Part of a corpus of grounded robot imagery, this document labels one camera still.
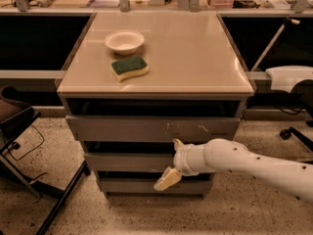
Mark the white bowl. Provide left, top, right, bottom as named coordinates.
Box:
left=105, top=30, right=145, bottom=56

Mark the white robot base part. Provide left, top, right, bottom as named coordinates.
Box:
left=265, top=66, right=313, bottom=93

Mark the grey drawer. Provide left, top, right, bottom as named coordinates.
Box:
left=84, top=153, right=173, bottom=172
left=66, top=115, right=241, bottom=143
left=97, top=171, right=213, bottom=196

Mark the grey drawer cabinet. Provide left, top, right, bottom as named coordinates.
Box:
left=54, top=10, right=257, bottom=199

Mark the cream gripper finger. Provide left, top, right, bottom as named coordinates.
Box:
left=172, top=138, right=184, bottom=150
left=154, top=166, right=182, bottom=191

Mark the grey top drawer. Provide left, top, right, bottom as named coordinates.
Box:
left=66, top=115, right=241, bottom=143

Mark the black chair left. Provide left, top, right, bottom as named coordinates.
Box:
left=0, top=85, right=92, bottom=235

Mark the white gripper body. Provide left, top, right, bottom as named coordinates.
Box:
left=173, top=143, right=206, bottom=176

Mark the dark clutter on shelf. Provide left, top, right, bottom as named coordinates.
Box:
left=233, top=0, right=260, bottom=9

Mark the black office chair base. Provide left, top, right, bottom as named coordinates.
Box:
left=279, top=120, right=313, bottom=153

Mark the green yellow sponge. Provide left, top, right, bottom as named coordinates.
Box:
left=111, top=56, right=149, bottom=82

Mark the grey bottom drawer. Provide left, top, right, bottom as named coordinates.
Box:
left=97, top=171, right=213, bottom=196

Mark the black floor cable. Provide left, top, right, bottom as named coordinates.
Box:
left=8, top=123, right=46, bottom=162

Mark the purple booklet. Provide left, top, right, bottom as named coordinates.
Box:
left=86, top=0, right=119, bottom=8

